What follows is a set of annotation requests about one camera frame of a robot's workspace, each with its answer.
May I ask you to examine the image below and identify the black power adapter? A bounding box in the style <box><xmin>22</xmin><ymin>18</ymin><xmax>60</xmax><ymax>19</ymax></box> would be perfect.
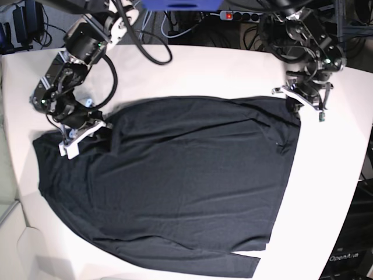
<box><xmin>12</xmin><ymin>1</ymin><xmax>44</xmax><ymax>44</ymax></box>

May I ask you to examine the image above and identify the dark navy long-sleeve shirt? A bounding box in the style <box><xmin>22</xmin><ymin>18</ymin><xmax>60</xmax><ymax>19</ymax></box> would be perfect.
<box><xmin>33</xmin><ymin>96</ymin><xmax>301</xmax><ymax>278</ymax></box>

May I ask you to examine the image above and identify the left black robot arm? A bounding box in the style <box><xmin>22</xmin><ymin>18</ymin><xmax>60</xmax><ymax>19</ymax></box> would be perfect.
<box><xmin>258</xmin><ymin>1</ymin><xmax>346</xmax><ymax>122</ymax></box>

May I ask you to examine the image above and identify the white power strip red switch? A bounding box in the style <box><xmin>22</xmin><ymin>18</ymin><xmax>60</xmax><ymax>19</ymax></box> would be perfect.
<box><xmin>218</xmin><ymin>10</ymin><xmax>262</xmax><ymax>23</ymax></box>

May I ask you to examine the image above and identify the white cable bundle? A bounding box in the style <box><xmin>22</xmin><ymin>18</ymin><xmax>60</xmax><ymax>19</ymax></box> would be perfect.
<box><xmin>136</xmin><ymin>8</ymin><xmax>202</xmax><ymax>41</ymax></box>

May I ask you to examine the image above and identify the blue plastic box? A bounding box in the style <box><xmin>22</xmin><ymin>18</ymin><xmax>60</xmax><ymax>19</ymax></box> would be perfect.
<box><xmin>142</xmin><ymin>0</ymin><xmax>223</xmax><ymax>11</ymax></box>

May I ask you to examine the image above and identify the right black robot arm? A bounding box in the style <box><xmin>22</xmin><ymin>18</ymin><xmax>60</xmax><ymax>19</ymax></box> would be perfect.
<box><xmin>30</xmin><ymin>1</ymin><xmax>139</xmax><ymax>159</ymax></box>

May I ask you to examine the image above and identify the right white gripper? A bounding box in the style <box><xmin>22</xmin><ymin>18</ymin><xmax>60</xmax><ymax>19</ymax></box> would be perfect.
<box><xmin>58</xmin><ymin>98</ymin><xmax>106</xmax><ymax>160</ymax></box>

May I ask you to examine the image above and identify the black OpenArm control box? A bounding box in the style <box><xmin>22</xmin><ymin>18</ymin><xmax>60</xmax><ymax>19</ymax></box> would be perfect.
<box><xmin>320</xmin><ymin>179</ymin><xmax>372</xmax><ymax>279</ymax></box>

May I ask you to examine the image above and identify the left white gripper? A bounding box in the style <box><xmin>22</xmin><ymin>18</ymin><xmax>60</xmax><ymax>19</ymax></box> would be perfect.
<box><xmin>272</xmin><ymin>85</ymin><xmax>326</xmax><ymax>123</ymax></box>

